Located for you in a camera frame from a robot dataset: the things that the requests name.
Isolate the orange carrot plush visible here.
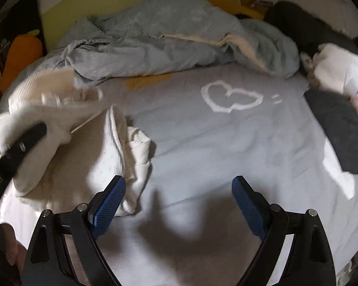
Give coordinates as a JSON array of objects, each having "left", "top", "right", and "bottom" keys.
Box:
[{"left": 0, "top": 30, "right": 44, "bottom": 93}]

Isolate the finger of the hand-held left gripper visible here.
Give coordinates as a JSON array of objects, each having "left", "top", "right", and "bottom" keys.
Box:
[{"left": 4, "top": 123, "right": 47, "bottom": 163}]

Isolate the light blue printed bed sheet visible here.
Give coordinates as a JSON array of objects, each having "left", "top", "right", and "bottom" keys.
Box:
[{"left": 0, "top": 66, "right": 358, "bottom": 286}]

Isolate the white ribbed garment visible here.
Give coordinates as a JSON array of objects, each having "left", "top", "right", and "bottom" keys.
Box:
[{"left": 0, "top": 67, "right": 156, "bottom": 216}]

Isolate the grey-blue duvet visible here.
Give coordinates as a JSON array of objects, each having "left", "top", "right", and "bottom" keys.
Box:
[{"left": 45, "top": 0, "right": 300, "bottom": 81}]

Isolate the black cloth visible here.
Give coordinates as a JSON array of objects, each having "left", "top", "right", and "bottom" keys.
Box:
[{"left": 264, "top": 1, "right": 358, "bottom": 75}]

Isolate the black printed panel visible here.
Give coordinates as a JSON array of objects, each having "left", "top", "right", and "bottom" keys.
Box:
[{"left": 0, "top": 0, "right": 47, "bottom": 57}]

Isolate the person's left hand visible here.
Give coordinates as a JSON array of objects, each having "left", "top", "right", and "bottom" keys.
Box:
[{"left": 1, "top": 223, "right": 29, "bottom": 275}]

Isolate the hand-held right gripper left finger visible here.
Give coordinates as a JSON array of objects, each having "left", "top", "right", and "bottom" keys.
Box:
[{"left": 20, "top": 175, "right": 126, "bottom": 286}]

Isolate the white cloth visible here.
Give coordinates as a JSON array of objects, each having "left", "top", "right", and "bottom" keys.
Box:
[{"left": 300, "top": 43, "right": 358, "bottom": 132}]

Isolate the dark grey cloth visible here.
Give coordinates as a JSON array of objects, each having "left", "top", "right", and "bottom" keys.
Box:
[{"left": 304, "top": 89, "right": 358, "bottom": 176}]

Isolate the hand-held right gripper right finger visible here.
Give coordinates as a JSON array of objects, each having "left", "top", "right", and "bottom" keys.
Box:
[{"left": 231, "top": 176, "right": 336, "bottom": 286}]

